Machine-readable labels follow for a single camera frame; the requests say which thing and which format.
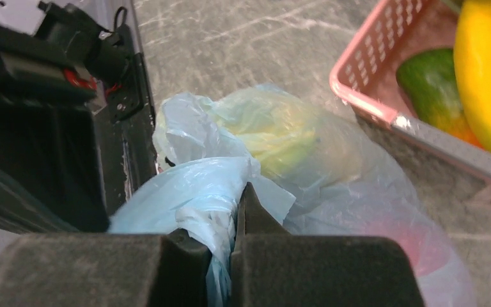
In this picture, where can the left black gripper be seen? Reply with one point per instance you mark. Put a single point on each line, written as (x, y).
(61, 62)

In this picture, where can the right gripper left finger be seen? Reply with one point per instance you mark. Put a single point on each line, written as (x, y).
(88, 269)

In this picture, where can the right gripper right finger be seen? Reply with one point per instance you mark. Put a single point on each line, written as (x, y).
(271, 267)

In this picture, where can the light blue plastic bag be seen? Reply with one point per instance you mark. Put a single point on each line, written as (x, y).
(314, 172)

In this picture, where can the small green fake fruit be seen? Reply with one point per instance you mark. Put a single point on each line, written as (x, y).
(428, 80)

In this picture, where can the yellow fake banana bunch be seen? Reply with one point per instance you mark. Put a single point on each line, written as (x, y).
(472, 57)

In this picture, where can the pink plastic basket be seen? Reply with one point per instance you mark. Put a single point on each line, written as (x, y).
(364, 76)

